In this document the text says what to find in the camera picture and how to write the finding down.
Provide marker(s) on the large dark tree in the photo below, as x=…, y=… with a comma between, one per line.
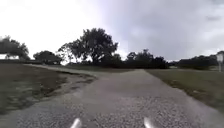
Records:
x=95, y=45

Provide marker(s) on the row of dark bushes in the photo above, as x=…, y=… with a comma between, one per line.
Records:
x=146, y=60

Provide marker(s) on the grey gravel road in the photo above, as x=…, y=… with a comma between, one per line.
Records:
x=126, y=96

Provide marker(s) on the thin sparse tree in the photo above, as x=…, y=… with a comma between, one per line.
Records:
x=65, y=50

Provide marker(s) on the low dome-shaped tree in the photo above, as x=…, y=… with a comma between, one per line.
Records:
x=46, y=56

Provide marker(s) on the robot's own part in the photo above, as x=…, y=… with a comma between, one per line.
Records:
x=76, y=123
x=147, y=123

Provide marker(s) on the grass verge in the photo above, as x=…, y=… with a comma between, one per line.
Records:
x=196, y=83

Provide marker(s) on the grass field with dirt edge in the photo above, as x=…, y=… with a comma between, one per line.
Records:
x=23, y=83

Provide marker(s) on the wide-crowned tree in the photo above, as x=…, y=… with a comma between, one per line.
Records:
x=13, y=48

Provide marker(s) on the sign on post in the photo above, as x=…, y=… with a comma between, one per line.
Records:
x=220, y=57

